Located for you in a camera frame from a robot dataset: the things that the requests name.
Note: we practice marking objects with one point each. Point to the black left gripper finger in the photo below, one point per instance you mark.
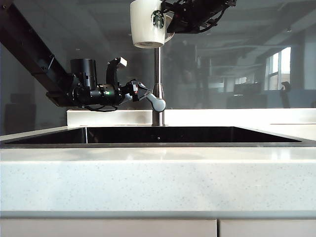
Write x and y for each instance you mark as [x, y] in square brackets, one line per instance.
[142, 97]
[143, 87]

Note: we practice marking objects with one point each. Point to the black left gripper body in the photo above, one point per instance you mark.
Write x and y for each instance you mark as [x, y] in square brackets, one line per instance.
[130, 90]

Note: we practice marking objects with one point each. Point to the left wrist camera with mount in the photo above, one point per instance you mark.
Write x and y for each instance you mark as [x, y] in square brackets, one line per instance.
[112, 71]

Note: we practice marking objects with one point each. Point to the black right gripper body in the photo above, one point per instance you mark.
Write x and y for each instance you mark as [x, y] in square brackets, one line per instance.
[192, 14]

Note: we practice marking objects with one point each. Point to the wide grey cabinet door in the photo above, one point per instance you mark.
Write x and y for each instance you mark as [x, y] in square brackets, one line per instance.
[98, 228]

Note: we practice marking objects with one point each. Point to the white Starbucks logo mug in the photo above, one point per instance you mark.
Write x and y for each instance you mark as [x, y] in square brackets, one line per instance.
[145, 27]

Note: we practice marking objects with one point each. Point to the narrow grey cabinet door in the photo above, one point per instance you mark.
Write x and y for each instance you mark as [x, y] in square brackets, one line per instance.
[266, 228]

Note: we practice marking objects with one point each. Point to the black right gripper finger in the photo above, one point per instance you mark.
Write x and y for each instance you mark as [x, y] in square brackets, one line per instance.
[170, 6]
[173, 26]

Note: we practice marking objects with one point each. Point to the steel gooseneck faucet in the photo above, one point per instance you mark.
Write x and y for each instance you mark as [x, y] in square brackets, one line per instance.
[158, 74]

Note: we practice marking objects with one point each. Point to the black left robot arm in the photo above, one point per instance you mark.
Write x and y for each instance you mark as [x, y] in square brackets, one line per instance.
[37, 61]

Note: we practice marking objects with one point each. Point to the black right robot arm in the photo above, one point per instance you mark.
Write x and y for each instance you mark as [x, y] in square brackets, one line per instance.
[229, 2]

